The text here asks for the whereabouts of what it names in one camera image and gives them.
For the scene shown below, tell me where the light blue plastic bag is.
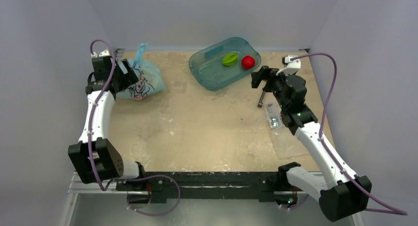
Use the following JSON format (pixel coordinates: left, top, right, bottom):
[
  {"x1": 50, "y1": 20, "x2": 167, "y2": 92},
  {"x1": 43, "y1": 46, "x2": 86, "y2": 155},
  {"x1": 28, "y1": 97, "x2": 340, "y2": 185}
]
[{"x1": 117, "y1": 43, "x2": 166, "y2": 101}]

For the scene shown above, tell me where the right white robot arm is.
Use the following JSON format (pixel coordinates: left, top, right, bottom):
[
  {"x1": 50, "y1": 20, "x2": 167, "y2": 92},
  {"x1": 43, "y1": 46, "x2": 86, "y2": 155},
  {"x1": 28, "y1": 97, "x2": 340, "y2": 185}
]
[{"x1": 251, "y1": 66, "x2": 372, "y2": 222}]

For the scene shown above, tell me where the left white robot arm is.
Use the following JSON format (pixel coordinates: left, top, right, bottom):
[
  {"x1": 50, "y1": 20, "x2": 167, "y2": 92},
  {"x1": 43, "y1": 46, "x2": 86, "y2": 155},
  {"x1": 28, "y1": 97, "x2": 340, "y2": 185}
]
[{"x1": 68, "y1": 55, "x2": 147, "y2": 191}]

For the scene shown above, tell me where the red fake apple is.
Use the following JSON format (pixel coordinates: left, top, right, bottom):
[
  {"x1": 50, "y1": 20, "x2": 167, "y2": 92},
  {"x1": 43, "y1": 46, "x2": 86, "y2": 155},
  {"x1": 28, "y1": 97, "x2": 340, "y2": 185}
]
[{"x1": 241, "y1": 56, "x2": 255, "y2": 70}]

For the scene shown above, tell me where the green fake fruit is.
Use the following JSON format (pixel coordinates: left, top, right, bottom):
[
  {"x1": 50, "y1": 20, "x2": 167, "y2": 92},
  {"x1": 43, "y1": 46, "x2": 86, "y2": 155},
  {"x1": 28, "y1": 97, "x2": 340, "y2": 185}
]
[{"x1": 222, "y1": 52, "x2": 239, "y2": 67}]

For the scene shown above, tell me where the dark metal clamp tool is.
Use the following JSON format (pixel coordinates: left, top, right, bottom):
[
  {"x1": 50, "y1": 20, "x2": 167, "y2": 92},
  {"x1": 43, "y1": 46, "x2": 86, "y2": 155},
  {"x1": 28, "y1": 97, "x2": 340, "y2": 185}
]
[{"x1": 257, "y1": 90, "x2": 266, "y2": 108}]

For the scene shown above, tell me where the teal plastic tub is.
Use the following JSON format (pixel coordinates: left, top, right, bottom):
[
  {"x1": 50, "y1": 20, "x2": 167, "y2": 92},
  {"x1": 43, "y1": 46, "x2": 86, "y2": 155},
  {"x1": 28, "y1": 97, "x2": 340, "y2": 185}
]
[{"x1": 188, "y1": 37, "x2": 261, "y2": 91}]

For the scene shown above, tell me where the clear plastic screw box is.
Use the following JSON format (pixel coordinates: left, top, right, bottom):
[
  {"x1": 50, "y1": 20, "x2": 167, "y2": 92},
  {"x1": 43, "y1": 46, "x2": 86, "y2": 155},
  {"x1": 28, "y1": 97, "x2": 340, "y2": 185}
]
[{"x1": 264, "y1": 102, "x2": 309, "y2": 159}]

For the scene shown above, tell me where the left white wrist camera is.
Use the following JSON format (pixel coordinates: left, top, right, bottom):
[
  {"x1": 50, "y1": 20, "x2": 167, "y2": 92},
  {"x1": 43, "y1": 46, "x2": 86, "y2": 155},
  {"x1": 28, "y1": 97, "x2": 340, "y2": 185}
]
[{"x1": 91, "y1": 49, "x2": 111, "y2": 58}]

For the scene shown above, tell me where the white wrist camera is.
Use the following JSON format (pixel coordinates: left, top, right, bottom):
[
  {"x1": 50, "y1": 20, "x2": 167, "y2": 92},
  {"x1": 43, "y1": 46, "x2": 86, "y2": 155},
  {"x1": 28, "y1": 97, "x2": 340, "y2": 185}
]
[
  {"x1": 91, "y1": 49, "x2": 111, "y2": 58},
  {"x1": 276, "y1": 55, "x2": 301, "y2": 75}
]

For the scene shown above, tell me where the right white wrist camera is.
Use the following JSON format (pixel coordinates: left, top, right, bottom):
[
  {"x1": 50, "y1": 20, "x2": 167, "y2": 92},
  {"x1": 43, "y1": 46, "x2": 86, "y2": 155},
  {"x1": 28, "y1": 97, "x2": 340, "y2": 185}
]
[{"x1": 276, "y1": 55, "x2": 301, "y2": 75}]

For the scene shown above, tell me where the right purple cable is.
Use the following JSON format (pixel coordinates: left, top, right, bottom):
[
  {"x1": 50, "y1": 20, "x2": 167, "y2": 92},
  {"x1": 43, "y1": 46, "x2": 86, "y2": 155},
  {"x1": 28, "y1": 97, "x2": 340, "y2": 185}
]
[{"x1": 280, "y1": 53, "x2": 408, "y2": 216}]

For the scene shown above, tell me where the purple cable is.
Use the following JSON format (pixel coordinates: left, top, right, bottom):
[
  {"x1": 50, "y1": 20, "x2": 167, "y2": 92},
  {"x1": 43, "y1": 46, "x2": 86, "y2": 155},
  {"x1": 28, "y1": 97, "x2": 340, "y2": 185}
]
[
  {"x1": 86, "y1": 39, "x2": 181, "y2": 218},
  {"x1": 280, "y1": 53, "x2": 408, "y2": 216}
]

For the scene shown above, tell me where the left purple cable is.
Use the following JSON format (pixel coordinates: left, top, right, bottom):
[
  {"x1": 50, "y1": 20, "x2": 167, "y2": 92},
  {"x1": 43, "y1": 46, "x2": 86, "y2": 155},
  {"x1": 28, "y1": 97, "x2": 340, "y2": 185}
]
[{"x1": 86, "y1": 39, "x2": 181, "y2": 218}]

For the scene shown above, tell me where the aluminium frame rail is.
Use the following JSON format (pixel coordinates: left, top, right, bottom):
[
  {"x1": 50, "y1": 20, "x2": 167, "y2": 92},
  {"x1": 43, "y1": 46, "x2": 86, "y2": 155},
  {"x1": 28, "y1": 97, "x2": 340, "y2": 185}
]
[{"x1": 68, "y1": 172, "x2": 129, "y2": 194}]

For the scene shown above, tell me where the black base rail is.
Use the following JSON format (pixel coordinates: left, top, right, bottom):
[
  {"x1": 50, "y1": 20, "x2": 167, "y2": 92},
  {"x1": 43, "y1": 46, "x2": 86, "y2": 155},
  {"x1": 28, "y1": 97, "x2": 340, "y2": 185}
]
[{"x1": 116, "y1": 167, "x2": 300, "y2": 207}]

